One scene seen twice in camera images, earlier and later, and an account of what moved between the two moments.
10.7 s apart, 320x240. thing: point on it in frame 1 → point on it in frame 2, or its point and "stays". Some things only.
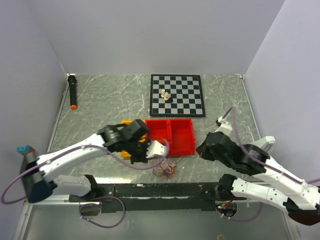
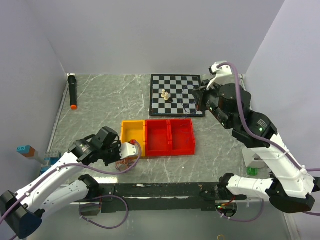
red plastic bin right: x=181 y=137 stays
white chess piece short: x=166 y=97 stays
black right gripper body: x=206 y=153 → x=208 y=98
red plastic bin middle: x=160 y=130 stays
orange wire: x=166 y=167 → x=124 y=164
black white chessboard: x=186 y=91 stays
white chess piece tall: x=163 y=95 stays
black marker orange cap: x=72 y=81 stays
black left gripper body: x=137 y=150 → x=111 y=153
